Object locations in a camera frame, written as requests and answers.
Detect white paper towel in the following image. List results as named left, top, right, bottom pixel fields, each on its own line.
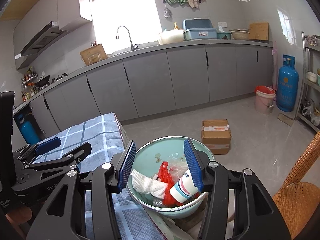
left=131, top=169, right=168, bottom=199

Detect striped paper cup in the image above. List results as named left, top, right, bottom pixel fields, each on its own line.
left=169, top=170, right=198, bottom=203

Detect red plastic bag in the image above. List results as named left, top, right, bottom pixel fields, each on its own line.
left=158, top=161, right=182, bottom=207

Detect clear plastic bag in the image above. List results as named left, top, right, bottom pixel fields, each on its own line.
left=168, top=157, right=189, bottom=180

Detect kitchen faucet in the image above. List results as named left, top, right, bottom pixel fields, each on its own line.
left=116, top=25, right=139, bottom=51

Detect person left hand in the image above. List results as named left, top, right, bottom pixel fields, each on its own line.
left=6, top=206, right=33, bottom=239

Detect blue gas cylinder under counter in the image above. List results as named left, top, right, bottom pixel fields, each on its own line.
left=16, top=114, right=41, bottom=145

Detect wicker chair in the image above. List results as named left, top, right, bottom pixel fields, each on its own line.
left=273, top=133, right=319, bottom=239

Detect spice rack with bottles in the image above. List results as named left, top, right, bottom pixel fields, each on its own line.
left=21, top=66, right=39, bottom=102

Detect black wok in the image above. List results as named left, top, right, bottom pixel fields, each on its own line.
left=27, top=75, right=50, bottom=88

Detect mint enamel basin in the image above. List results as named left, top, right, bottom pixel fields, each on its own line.
left=126, top=135, right=216, bottom=220

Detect cardboard box on floor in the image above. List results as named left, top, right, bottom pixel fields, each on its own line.
left=201, top=119, right=232, bottom=155

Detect grey lower cabinets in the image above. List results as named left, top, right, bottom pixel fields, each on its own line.
left=15, top=41, right=273, bottom=138

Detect grey cabinets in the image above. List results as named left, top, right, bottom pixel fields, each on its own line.
left=14, top=0, right=95, bottom=70
left=15, top=41, right=273, bottom=138

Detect wooden cutting board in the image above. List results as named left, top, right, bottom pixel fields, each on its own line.
left=249, top=22, right=269, bottom=41
left=80, top=44, right=108, bottom=66

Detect range hood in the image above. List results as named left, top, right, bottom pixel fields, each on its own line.
left=16, top=21, right=68, bottom=59

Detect metal storage shelf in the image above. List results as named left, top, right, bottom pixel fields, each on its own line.
left=295, top=31, right=319, bottom=132

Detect pink bucket red bag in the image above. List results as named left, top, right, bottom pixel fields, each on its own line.
left=254, top=86, right=276, bottom=115

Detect grey upper cabinets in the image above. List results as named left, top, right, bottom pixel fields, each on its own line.
left=14, top=0, right=95, bottom=70

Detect white plastic container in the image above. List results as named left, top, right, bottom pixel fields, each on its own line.
left=158, top=29, right=184, bottom=45

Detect blue dish rack box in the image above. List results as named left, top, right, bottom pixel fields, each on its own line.
left=182, top=18, right=217, bottom=41

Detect metal bowl on counter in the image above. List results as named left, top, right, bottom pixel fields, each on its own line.
left=231, top=29, right=249, bottom=40

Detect hanging green cloth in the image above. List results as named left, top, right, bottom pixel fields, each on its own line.
left=163, top=0, right=188, bottom=5

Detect blue gas cylinder by wall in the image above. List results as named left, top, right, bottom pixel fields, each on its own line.
left=277, top=54, right=299, bottom=112

